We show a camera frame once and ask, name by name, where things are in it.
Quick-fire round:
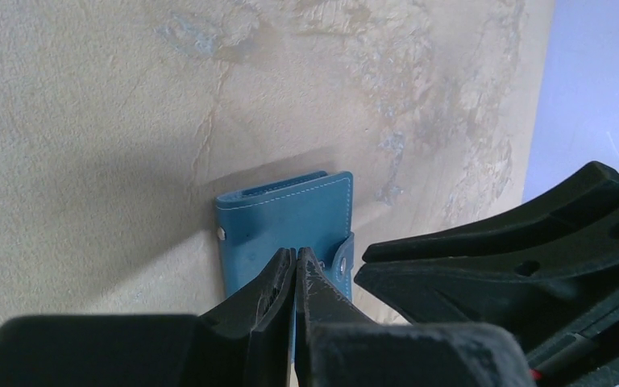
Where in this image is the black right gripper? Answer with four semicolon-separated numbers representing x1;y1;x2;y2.
355;161;619;386

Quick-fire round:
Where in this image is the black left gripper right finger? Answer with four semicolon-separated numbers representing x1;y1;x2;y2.
295;248;536;386

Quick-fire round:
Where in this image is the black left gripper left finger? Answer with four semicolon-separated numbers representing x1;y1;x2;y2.
0;248;297;386

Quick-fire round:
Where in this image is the blue leather card holder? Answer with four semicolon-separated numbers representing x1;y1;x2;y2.
215;171;355;306

